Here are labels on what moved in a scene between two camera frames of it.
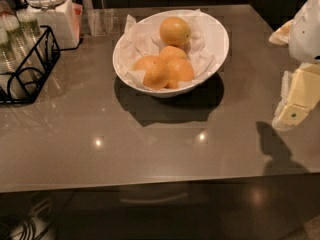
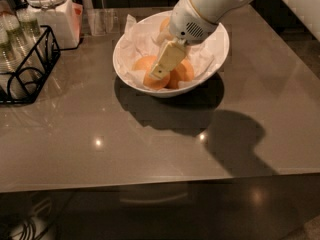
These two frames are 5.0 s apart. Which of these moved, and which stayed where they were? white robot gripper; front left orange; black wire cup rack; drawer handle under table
Moved: white robot gripper
Stayed: drawer handle under table; black wire cup rack; front left orange
